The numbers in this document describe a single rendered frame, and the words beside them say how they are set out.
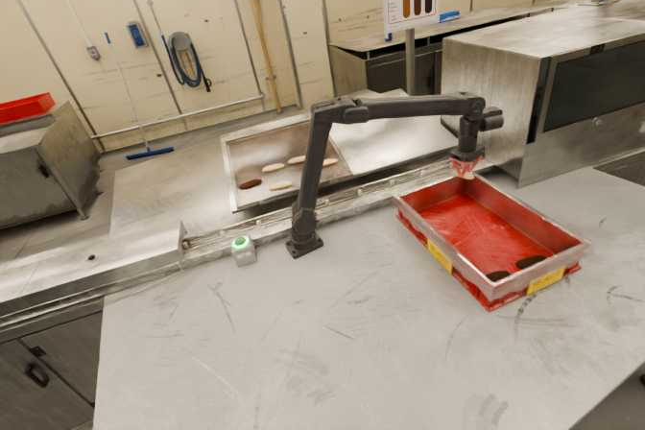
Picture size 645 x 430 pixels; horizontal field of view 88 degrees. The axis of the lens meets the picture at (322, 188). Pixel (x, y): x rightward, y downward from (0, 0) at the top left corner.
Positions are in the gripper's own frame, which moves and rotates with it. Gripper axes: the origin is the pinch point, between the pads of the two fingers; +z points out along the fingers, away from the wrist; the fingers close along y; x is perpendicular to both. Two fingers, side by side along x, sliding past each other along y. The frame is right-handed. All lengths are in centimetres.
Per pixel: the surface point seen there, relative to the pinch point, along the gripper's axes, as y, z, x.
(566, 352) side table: -26, 16, -49
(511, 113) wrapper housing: 26.2, -11.7, 2.4
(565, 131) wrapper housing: 39.3, -3.8, -10.6
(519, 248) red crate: -3.8, 15.5, -24.3
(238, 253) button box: -76, 10, 29
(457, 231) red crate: -11.1, 15.5, -7.2
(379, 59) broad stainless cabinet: 103, 6, 166
